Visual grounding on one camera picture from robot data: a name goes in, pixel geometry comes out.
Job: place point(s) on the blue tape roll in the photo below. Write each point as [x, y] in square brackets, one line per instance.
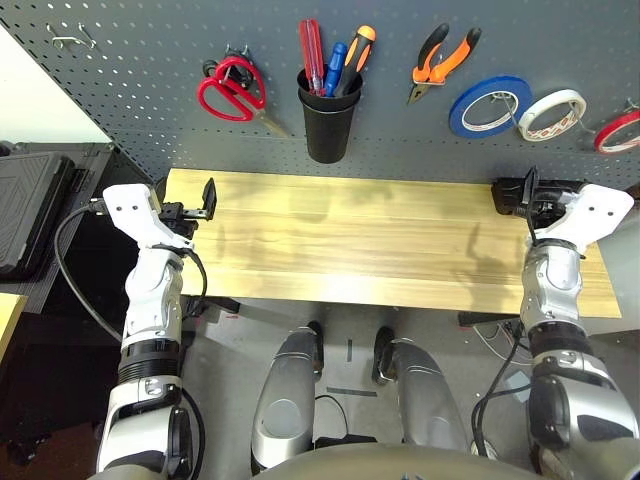
[457, 117]

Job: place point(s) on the black rectangular box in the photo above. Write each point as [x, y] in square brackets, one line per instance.
[507, 197]

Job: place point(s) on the dark grey pegboard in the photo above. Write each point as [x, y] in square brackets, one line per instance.
[150, 125]

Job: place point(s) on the red tape roll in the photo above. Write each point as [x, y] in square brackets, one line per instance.
[615, 125]

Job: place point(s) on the silver left robot leg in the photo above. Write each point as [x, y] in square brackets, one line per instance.
[285, 410]

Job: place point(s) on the long black floor tape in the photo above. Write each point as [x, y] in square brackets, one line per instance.
[350, 391]

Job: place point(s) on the silver double peg hook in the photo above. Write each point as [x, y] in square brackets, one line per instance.
[62, 42]

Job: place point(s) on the black plastic cup holder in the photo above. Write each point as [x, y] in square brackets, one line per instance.
[327, 135]

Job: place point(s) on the silver robot leg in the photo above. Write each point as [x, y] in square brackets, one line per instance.
[425, 395]
[285, 410]

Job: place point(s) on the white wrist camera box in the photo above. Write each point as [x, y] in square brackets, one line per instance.
[130, 210]
[595, 210]

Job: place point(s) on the black side stand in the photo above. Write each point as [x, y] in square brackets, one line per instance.
[100, 165]

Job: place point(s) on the silver right robot leg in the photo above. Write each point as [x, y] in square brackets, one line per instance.
[425, 395]

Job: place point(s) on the silver scissors peg hook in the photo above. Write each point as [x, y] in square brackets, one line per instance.
[239, 50]

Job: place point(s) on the black ribbed tool case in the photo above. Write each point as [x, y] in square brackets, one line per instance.
[30, 210]

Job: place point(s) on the red screwdriver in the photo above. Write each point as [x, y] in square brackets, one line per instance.
[311, 50]

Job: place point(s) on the light wooden board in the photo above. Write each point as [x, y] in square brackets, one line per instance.
[10, 320]

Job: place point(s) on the black table leg bracket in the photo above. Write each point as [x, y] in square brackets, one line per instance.
[220, 305]
[480, 318]

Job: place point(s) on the blue screwdriver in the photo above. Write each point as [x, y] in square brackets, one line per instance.
[336, 62]

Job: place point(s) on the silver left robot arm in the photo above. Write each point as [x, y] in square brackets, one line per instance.
[150, 295]

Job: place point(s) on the white tape roll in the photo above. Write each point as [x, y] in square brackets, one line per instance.
[537, 107]

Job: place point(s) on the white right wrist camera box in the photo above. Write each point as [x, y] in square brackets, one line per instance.
[595, 210]

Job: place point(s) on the orange black screwdriver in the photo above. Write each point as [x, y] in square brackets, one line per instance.
[357, 55]

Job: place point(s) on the orange black needle-nose pliers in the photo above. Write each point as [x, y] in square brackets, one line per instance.
[440, 70]

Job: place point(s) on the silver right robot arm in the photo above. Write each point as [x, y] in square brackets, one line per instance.
[550, 285]

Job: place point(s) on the short black floor tape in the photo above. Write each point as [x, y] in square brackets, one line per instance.
[349, 351]

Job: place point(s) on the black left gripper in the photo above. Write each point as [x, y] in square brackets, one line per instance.
[177, 220]

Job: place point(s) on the grey robot torso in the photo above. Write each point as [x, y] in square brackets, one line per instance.
[390, 465]

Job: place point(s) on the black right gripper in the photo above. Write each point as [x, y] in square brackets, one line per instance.
[550, 205]

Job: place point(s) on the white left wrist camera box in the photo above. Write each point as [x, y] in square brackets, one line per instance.
[130, 210]

